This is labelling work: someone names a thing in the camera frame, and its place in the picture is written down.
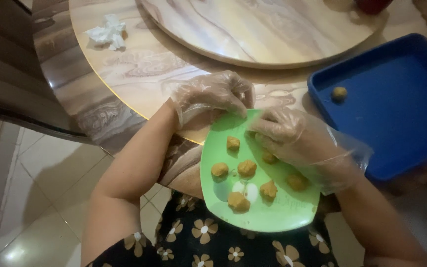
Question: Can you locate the crumpled white tissue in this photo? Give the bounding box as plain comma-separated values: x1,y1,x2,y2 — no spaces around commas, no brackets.
84,14,127,52

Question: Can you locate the blue rectangular tray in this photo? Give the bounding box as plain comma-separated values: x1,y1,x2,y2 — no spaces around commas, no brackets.
307,33,427,182

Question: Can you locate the dark chair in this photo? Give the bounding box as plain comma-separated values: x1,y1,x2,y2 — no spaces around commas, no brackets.
0,0,92,145

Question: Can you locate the cluster of brown dough pieces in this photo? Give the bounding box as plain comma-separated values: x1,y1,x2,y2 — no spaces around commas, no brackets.
211,136,310,214

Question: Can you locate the red round object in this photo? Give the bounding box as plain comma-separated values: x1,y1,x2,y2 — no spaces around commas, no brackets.
354,0,394,16

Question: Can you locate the round brown dough ball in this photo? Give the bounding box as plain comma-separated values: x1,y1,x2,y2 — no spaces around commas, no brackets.
331,86,348,102

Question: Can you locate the person's left hand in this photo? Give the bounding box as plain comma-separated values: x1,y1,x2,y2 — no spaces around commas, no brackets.
168,70,256,129

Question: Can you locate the green square plastic plate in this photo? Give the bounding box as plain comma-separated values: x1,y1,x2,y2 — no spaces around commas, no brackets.
200,109,321,233

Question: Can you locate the black floral dress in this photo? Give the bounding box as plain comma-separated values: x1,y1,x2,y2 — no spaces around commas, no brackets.
87,190,339,267

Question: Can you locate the round marble turntable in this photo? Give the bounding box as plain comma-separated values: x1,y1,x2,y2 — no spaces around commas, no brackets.
139,0,389,70

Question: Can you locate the person's right hand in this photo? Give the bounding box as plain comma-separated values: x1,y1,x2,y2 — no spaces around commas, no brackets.
249,108,348,188

